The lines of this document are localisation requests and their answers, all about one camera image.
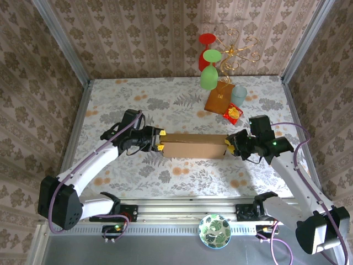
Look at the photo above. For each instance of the brown cardboard paper box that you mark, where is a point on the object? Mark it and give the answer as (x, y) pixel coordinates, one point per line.
(193, 146)

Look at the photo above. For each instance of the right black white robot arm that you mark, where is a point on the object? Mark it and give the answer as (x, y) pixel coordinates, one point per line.
(292, 179)

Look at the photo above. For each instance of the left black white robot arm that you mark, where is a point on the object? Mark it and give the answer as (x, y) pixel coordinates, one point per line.
(91, 165)

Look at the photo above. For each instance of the red snack packet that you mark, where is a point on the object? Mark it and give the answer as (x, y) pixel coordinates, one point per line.
(233, 112)

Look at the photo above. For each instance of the brown flat card folder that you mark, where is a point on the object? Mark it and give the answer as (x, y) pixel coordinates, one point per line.
(219, 99)

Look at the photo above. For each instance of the floral table cloth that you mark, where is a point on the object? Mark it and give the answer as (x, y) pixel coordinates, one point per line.
(193, 176)

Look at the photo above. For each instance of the pale blue plastic tumbler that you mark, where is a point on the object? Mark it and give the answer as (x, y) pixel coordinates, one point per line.
(238, 95)

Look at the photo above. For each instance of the green plastic wine glass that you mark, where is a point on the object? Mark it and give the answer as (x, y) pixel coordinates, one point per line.
(208, 78)

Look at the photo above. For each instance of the leaf pattern bowl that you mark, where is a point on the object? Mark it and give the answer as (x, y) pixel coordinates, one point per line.
(215, 232)

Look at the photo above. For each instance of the black connector board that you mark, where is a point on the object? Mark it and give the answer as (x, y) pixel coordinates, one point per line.
(113, 229)
(264, 229)

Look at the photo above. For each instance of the grey metal shelf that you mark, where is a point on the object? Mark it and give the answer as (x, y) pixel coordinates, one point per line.
(165, 251)

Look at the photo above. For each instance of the red plastic wine glass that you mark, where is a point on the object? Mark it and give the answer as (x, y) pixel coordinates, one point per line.
(207, 38)

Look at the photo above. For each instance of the aluminium side rail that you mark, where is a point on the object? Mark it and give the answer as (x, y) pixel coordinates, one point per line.
(80, 110)
(299, 110)

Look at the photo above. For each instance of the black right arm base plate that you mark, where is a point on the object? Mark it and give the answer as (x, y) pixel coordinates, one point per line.
(242, 212)

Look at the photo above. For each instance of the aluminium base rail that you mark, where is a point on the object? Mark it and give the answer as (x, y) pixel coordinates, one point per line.
(179, 211)

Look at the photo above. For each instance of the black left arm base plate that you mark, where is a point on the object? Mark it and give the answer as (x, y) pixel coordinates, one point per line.
(129, 212)

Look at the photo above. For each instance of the aluminium frame post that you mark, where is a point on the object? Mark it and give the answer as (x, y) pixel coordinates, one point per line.
(306, 41)
(60, 41)

